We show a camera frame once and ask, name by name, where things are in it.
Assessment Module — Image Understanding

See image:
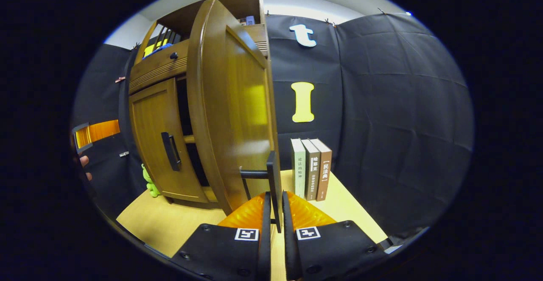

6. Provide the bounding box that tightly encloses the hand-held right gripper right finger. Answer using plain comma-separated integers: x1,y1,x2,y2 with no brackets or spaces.
282,191,389,281

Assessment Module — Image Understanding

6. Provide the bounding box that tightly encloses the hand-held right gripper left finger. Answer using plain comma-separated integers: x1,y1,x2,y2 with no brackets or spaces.
169,192,272,281

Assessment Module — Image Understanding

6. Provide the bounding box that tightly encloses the wooden shoe cabinet door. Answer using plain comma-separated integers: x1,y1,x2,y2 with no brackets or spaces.
187,0,283,234
129,78,209,203

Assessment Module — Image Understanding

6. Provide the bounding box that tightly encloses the wooden double-door shoe cabinet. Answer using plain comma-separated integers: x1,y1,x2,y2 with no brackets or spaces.
127,0,272,207

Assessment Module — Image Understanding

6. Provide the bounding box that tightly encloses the wooden cabinet drawer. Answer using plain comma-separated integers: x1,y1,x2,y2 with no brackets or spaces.
129,24,269,95

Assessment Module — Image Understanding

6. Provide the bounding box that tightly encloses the green frog toy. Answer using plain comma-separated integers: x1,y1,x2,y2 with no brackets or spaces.
141,164,162,198

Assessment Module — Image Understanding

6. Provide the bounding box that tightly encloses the pale green book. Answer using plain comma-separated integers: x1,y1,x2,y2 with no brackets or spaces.
291,138,307,200

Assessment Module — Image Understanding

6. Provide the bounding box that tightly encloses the grey-brown book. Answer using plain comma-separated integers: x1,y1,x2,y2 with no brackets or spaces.
300,139,321,201

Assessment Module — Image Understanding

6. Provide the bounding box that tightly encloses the large brown book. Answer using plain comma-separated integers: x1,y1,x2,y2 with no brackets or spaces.
310,138,333,202

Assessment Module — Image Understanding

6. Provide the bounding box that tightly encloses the blue cloth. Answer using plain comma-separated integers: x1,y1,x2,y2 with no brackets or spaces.
143,43,174,59

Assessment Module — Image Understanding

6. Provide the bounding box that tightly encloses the black backdrop cloth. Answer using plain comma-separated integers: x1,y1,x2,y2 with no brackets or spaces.
71,12,474,241

